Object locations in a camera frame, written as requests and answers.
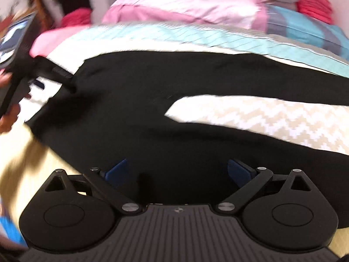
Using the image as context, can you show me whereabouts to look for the chevron patterned bed blanket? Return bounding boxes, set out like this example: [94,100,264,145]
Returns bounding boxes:
[0,23,349,255]

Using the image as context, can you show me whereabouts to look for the pink bed sheet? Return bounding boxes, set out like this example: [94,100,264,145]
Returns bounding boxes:
[29,26,92,58]

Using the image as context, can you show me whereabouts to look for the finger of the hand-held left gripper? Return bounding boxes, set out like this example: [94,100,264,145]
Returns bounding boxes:
[29,79,46,91]
[35,56,76,88]

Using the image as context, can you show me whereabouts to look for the black pants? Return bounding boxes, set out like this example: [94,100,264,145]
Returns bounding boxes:
[24,50,349,205]

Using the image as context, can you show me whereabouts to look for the blue cloth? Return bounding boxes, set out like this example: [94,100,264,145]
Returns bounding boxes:
[0,215,24,248]

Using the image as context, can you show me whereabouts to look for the blue grey striped pillow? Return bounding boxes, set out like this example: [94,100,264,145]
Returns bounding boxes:
[262,4,349,58]

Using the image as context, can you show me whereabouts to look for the red folded cloth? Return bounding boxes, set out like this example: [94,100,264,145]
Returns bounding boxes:
[297,0,334,24]

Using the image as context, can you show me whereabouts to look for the pink pillow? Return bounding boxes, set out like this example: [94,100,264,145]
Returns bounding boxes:
[102,0,269,32]

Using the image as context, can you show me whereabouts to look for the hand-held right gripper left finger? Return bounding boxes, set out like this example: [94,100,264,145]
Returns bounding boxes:
[44,158,140,215]

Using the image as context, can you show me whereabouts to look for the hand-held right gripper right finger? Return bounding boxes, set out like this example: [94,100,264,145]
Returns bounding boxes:
[217,158,312,214]

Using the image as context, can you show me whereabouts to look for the person's left hand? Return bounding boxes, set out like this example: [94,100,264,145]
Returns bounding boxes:
[0,69,32,135]

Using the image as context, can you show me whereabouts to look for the red crumpled cloth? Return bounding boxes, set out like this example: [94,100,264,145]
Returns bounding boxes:
[61,8,92,28]

